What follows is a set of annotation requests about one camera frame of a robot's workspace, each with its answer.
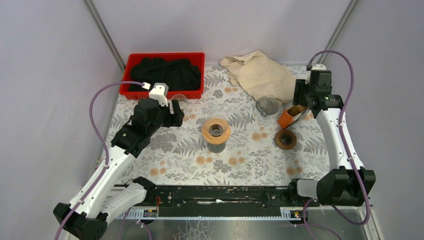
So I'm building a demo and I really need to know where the orange coffee filter box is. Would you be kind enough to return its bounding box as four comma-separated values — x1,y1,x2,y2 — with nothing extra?
277,104,310,129

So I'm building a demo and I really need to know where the clear glass dripper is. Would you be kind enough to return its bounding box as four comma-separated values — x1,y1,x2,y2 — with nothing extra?
204,117,229,137

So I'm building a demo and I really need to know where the light wooden ring holder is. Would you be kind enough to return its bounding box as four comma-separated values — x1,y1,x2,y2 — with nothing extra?
201,118,231,144

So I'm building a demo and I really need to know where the glass coffee carafe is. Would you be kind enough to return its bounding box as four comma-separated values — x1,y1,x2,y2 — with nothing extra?
207,141,226,153

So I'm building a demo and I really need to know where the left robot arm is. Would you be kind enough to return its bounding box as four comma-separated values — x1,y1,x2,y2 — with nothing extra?
53,98,185,240

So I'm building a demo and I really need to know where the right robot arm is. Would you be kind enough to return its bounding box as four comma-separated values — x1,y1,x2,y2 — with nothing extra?
286,65,376,207

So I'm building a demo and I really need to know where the grey ribbed glass dripper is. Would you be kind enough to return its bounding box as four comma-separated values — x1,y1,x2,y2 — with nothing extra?
255,96,279,117

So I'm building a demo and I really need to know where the small glass beaker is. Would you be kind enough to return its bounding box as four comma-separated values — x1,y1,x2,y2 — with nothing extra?
171,93,190,114

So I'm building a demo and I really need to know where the black cloth in bin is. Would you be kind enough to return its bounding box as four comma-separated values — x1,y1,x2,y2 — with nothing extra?
129,57,201,92

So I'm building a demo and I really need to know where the beige cloth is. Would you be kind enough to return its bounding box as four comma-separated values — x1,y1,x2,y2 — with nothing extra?
219,50,296,105

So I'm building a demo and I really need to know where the red plastic bin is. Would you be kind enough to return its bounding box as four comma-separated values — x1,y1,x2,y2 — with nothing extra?
122,52,205,99

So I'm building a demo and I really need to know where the floral patterned table mat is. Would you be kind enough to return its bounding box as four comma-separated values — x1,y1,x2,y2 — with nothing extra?
105,64,347,187

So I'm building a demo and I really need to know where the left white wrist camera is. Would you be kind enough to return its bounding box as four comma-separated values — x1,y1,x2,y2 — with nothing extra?
142,82,169,107

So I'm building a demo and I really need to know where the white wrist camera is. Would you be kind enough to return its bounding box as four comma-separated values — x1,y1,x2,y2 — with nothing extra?
305,64,327,85
142,82,169,107

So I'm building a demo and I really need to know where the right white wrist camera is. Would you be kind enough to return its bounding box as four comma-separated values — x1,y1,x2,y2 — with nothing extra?
305,64,327,85

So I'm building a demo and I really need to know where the dark wooden ring holder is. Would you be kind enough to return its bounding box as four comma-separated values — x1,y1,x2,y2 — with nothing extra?
274,129,297,150

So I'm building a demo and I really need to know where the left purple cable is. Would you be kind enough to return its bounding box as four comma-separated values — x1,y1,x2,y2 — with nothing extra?
53,81,147,240

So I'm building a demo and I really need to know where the purple cable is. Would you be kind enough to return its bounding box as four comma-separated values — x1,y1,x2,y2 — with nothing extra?
294,49,372,240
53,81,147,240

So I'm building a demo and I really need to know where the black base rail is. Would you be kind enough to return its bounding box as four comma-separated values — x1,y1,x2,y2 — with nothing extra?
127,184,321,218

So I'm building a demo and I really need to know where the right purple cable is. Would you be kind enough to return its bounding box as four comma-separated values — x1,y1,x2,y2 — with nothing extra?
294,49,372,240

